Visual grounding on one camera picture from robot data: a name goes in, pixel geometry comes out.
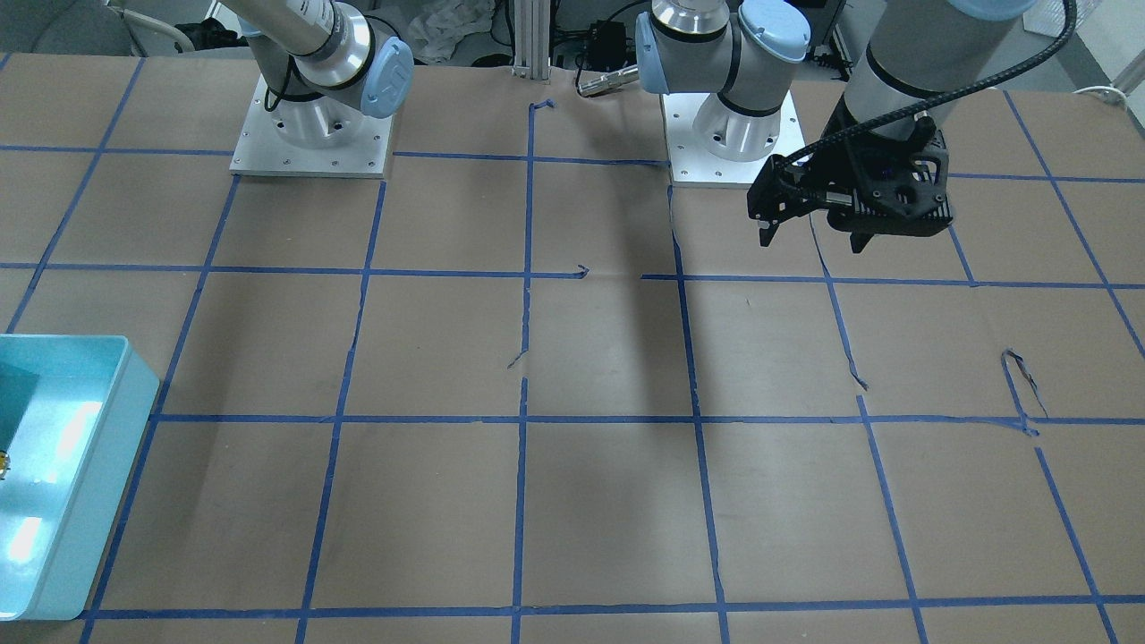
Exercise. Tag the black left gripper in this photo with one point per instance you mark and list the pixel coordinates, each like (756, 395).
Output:
(848, 164)

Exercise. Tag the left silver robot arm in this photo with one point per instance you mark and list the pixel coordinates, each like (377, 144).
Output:
(921, 57)

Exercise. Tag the turquoise plastic bin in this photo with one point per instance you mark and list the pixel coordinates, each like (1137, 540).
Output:
(74, 411)

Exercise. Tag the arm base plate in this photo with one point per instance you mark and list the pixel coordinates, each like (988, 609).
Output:
(317, 139)
(712, 147)

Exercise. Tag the aluminium frame post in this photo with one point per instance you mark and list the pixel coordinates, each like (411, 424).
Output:
(532, 23)

